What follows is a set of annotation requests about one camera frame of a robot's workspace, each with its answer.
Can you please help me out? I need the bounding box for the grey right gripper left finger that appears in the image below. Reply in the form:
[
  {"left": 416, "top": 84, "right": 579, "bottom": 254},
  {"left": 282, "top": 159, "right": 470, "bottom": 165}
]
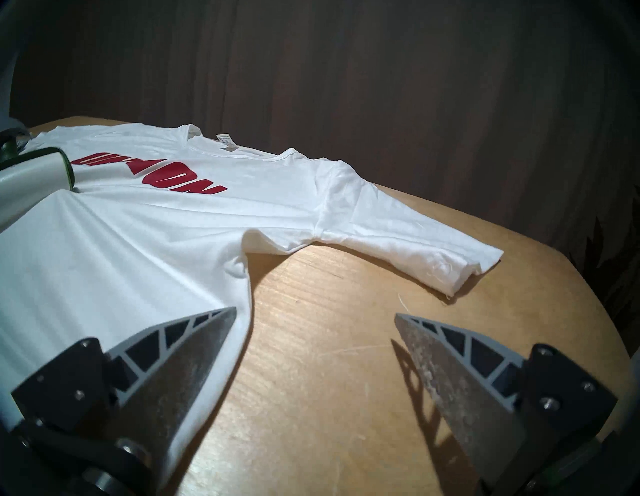
[{"left": 11, "top": 306, "right": 238, "bottom": 471}]

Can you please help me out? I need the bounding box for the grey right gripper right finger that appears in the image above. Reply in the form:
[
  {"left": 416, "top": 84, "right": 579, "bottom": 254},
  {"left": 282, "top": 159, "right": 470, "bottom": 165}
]
[{"left": 395, "top": 313, "right": 618, "bottom": 486}]

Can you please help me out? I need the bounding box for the white t-shirt red print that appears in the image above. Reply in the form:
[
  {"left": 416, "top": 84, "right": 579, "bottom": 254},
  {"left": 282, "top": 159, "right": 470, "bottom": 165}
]
[{"left": 0, "top": 123, "right": 504, "bottom": 426}]

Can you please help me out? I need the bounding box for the green handled lint roller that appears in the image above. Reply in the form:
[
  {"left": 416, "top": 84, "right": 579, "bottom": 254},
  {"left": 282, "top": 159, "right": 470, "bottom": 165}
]
[{"left": 0, "top": 146, "right": 76, "bottom": 233}]

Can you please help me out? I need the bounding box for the tall dark leafy plant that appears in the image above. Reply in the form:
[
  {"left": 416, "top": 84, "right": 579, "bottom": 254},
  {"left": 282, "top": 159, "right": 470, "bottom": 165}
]
[{"left": 570, "top": 185, "right": 640, "bottom": 351}]

